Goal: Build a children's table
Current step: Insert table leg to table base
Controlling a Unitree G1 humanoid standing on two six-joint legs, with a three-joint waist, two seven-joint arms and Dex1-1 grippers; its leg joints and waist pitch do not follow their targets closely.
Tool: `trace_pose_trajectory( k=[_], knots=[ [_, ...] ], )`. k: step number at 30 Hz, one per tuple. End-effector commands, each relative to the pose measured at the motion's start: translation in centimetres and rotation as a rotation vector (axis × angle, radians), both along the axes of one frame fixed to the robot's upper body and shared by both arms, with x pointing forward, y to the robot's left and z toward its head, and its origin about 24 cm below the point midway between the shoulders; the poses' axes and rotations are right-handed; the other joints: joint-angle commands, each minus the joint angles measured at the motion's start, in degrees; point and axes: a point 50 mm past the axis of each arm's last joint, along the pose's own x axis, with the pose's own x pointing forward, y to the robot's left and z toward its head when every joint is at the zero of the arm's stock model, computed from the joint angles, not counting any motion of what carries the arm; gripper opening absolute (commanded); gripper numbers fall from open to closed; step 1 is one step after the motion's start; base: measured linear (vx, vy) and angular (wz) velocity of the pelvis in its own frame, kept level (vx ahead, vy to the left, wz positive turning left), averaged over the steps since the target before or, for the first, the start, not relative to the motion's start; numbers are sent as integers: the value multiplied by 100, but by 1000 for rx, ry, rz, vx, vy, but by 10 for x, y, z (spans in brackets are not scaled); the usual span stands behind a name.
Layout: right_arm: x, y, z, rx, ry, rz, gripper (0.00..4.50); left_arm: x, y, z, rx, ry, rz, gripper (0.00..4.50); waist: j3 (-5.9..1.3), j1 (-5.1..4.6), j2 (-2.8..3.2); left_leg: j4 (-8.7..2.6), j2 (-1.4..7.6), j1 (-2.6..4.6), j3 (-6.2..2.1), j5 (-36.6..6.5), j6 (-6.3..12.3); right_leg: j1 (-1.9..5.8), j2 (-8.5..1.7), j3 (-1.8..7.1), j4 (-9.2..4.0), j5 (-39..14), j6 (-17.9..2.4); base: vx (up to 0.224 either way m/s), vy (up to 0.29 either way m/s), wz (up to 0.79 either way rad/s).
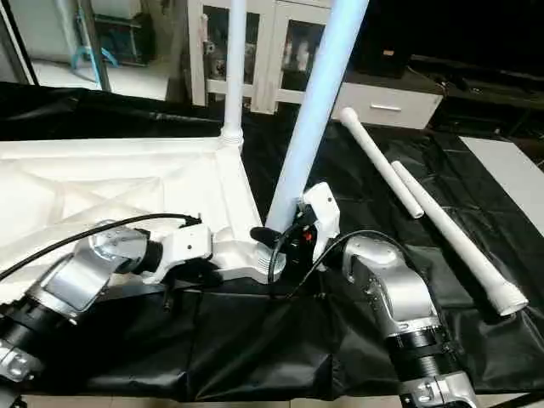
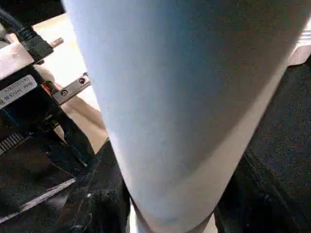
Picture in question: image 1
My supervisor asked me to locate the white plastic table leg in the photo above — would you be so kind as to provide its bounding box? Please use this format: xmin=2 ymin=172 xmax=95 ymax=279
xmin=390 ymin=161 xmax=530 ymax=319
xmin=338 ymin=106 xmax=425 ymax=220
xmin=253 ymin=0 xmax=371 ymax=258
xmin=219 ymin=0 xmax=248 ymax=150

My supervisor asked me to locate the white plastic table top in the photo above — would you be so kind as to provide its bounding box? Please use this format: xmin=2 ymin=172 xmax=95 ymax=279
xmin=0 ymin=136 xmax=286 ymax=304

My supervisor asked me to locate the black work mat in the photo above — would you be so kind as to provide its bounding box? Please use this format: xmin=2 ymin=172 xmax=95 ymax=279
xmin=0 ymin=81 xmax=544 ymax=402

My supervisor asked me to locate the white drawer unit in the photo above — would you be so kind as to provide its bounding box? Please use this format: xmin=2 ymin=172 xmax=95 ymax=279
xmin=331 ymin=80 xmax=444 ymax=131

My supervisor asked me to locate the white glass door cabinet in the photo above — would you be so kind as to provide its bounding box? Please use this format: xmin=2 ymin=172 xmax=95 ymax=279
xmin=188 ymin=0 xmax=337 ymax=116

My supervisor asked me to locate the black low shelf unit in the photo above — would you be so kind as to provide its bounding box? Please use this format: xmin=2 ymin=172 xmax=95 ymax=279
xmin=357 ymin=0 xmax=544 ymax=137

